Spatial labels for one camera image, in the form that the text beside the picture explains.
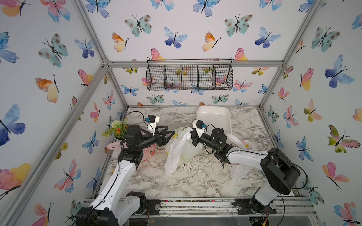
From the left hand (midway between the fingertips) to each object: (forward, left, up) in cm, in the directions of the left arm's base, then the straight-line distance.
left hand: (172, 129), depth 72 cm
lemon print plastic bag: (-7, -5, -11) cm, 14 cm away
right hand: (+3, -7, -3) cm, 9 cm away
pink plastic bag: (-2, +16, -20) cm, 26 cm away
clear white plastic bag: (-16, -36, -19) cm, 43 cm away
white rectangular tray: (+30, -30, -26) cm, 50 cm away
